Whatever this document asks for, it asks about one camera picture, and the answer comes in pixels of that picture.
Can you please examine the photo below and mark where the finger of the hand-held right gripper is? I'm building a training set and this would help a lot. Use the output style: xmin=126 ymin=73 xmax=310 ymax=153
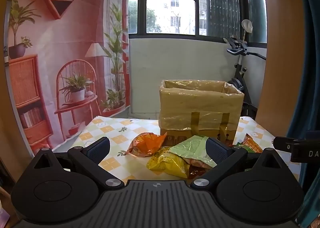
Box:
xmin=273 ymin=137 xmax=304 ymax=153

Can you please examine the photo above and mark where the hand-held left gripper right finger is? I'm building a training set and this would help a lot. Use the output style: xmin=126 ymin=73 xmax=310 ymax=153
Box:
xmin=191 ymin=137 xmax=285 ymax=190

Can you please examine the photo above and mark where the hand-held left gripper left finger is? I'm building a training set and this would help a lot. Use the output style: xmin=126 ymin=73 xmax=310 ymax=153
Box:
xmin=32 ymin=137 xmax=125 ymax=190

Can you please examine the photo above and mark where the red orange snack packet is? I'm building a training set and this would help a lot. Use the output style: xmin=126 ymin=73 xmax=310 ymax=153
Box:
xmin=235 ymin=133 xmax=263 ymax=154

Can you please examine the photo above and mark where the yellow snack packet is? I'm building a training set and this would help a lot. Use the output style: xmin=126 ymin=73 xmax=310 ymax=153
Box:
xmin=146 ymin=147 xmax=190 ymax=179

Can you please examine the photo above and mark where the cardboard box with plastic liner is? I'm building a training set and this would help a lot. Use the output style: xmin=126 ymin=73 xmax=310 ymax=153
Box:
xmin=159 ymin=79 xmax=245 ymax=145

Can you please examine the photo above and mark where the checkered flower tablecloth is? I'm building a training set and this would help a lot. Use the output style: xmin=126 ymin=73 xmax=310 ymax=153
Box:
xmin=51 ymin=115 xmax=303 ymax=186

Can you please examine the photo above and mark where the green snack packet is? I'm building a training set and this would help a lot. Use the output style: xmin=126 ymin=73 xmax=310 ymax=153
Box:
xmin=168 ymin=135 xmax=218 ymax=168

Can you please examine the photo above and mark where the dark red snack packet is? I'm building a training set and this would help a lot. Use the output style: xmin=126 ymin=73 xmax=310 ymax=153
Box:
xmin=187 ymin=164 xmax=209 ymax=181

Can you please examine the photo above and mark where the black exercise bike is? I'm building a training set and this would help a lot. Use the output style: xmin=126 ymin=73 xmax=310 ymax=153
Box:
xmin=223 ymin=33 xmax=267 ymax=121

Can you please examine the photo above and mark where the teal curtain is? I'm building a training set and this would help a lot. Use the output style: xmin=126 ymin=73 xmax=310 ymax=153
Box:
xmin=285 ymin=0 xmax=320 ymax=228

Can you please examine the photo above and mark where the brown wooden panel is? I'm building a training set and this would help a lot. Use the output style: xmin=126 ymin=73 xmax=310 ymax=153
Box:
xmin=255 ymin=0 xmax=304 ymax=133

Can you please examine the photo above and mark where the printed wall backdrop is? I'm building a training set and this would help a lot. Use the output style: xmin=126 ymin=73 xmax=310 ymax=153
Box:
xmin=5 ymin=0 xmax=130 ymax=157

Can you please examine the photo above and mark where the window with black frame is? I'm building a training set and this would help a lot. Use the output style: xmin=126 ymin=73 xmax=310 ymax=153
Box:
xmin=105 ymin=0 xmax=268 ymax=48

